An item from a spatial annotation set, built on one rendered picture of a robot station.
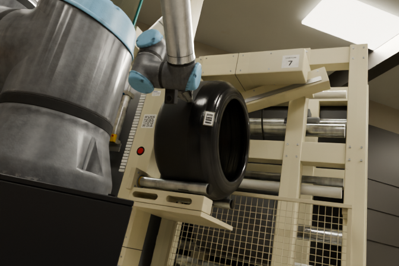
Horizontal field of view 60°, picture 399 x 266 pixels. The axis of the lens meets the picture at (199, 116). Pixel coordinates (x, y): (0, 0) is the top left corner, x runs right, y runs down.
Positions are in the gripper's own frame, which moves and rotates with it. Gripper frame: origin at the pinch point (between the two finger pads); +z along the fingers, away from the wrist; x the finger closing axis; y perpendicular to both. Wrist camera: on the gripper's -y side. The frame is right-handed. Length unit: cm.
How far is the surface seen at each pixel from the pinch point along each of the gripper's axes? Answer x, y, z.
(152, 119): 31.0, 2.8, 19.7
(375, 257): -73, 48, 470
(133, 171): 24.7, -28.3, 12.1
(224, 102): -11.5, 5.5, 9.0
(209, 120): -10.1, -7.3, 3.1
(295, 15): 20, 269, 205
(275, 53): -20, 59, 39
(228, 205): -9, -28, 44
